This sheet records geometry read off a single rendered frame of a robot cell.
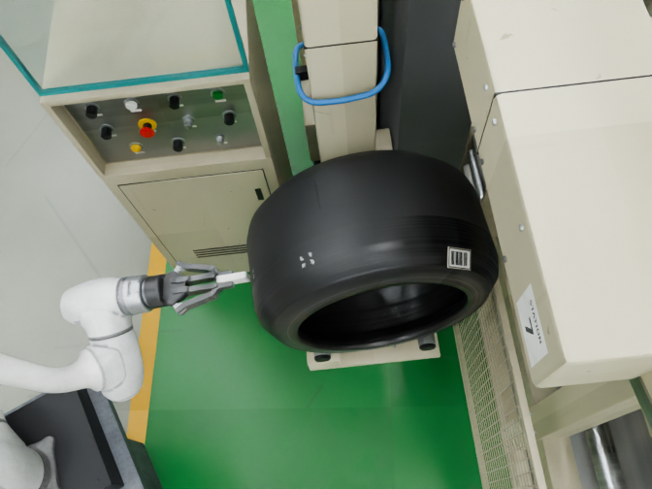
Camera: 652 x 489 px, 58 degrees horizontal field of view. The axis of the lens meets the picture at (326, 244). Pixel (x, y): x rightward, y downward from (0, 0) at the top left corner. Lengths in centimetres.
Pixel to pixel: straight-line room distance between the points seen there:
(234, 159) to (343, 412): 114
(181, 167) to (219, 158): 12
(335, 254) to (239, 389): 151
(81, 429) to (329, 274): 103
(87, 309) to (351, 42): 82
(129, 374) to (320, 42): 86
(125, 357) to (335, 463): 123
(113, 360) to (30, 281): 165
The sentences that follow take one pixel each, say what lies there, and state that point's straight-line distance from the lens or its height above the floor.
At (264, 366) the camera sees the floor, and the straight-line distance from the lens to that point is 256.
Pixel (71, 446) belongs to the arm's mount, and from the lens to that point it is 192.
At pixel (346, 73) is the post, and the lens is 116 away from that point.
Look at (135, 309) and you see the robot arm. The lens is 141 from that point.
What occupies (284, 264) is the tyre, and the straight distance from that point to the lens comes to 117.
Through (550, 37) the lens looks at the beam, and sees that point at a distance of 96.
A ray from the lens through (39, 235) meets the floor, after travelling 314.
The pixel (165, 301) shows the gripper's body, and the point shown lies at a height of 122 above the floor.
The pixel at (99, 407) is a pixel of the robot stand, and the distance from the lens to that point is 201.
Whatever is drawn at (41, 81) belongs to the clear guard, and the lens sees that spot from 171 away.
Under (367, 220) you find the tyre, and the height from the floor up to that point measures 145.
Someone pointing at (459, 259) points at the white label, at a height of 139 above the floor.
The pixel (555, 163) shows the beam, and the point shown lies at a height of 178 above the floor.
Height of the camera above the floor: 246
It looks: 65 degrees down
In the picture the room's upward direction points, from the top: 9 degrees counter-clockwise
